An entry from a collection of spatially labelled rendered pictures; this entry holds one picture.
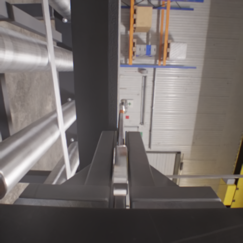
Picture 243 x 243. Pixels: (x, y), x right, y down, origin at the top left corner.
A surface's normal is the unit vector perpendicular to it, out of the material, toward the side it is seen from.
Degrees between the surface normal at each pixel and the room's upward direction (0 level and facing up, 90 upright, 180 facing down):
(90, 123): 90
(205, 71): 90
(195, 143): 90
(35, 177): 90
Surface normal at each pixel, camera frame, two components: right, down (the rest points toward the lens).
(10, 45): 1.00, -0.03
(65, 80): 0.00, 0.29
